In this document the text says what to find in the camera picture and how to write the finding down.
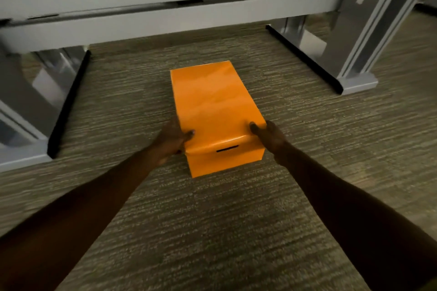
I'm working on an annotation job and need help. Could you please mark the person's left hand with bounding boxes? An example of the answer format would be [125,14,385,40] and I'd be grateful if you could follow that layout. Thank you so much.
[150,118,195,166]

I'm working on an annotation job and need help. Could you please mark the person's right hand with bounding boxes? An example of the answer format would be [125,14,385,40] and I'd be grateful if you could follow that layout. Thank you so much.
[249,120,290,165]

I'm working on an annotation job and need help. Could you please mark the orange cardboard box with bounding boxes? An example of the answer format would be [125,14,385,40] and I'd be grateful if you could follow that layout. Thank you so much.
[170,60,267,178]

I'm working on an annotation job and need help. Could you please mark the person's right forearm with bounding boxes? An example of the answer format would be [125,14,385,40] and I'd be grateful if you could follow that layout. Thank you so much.
[274,142,437,291]

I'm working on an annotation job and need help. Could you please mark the person's left forearm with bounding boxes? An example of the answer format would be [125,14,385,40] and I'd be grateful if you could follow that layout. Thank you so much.
[0,146,161,291]

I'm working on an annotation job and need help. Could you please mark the grey metal table frame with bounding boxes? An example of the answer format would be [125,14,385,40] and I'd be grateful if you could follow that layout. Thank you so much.
[0,0,437,173]

